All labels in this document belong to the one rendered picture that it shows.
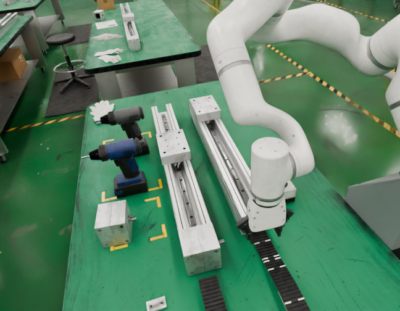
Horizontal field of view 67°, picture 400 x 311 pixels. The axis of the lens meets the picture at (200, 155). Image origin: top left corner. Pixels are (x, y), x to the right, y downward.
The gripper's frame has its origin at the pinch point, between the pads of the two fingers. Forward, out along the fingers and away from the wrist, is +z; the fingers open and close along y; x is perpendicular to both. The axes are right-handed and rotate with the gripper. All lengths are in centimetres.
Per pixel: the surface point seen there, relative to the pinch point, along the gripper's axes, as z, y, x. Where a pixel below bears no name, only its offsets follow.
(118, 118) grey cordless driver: -14, -38, 58
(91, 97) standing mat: 83, -90, 305
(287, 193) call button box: 0.3, 13.7, 13.2
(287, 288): 2.0, -0.3, -15.9
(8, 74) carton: 54, -184, 350
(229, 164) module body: -0.3, 0.0, 33.1
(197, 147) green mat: 5, -8, 56
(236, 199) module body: -3.1, -4.0, 12.7
